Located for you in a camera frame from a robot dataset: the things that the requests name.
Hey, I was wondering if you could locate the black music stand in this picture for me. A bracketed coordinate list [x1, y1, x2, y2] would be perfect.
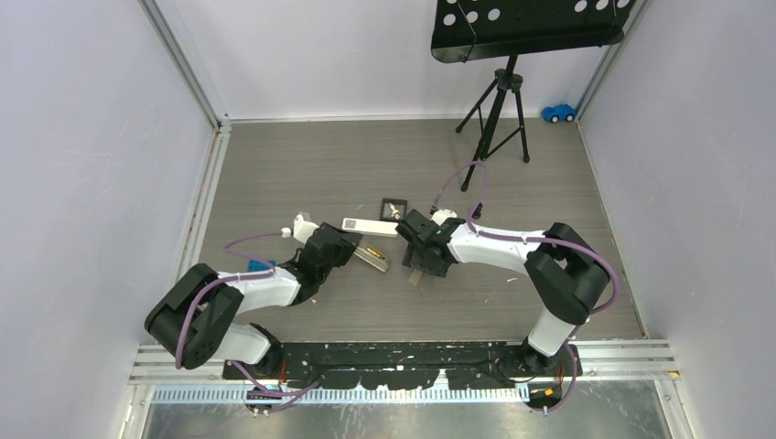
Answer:
[430, 0, 635, 163]

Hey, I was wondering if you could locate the black chess piece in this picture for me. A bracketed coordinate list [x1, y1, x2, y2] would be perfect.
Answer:
[472, 203, 483, 220]

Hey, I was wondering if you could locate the white remote control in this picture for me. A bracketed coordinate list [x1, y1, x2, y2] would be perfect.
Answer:
[354, 246, 390, 273]
[341, 218, 398, 238]

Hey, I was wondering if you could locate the blue toy car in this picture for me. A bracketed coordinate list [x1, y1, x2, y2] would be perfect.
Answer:
[540, 104, 577, 123]

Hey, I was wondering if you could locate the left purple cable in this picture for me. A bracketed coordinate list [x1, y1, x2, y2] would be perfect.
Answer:
[174, 232, 322, 413]

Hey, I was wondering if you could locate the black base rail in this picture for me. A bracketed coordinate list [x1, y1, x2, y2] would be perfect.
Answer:
[222, 339, 580, 391]

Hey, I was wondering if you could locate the blue toy brick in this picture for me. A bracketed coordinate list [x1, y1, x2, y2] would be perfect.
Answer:
[247, 260, 275, 273]

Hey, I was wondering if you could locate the purple cable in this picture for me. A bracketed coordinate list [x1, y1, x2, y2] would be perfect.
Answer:
[431, 161, 622, 413]
[174, 232, 322, 413]

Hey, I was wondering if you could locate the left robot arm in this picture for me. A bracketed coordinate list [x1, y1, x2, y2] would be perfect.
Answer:
[144, 223, 362, 379]

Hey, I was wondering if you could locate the beige battery cover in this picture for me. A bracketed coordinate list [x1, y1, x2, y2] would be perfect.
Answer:
[408, 268, 424, 285]

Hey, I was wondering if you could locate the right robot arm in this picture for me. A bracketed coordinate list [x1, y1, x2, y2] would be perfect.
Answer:
[396, 209, 621, 376]

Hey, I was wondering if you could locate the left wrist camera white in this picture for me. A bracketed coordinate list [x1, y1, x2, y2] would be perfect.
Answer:
[280, 211, 319, 244]

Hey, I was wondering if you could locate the black framed display case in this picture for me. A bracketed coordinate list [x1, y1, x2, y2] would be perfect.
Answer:
[379, 198, 408, 222]

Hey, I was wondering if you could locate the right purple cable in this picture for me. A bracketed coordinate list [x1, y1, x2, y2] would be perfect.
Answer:
[431, 161, 622, 413]

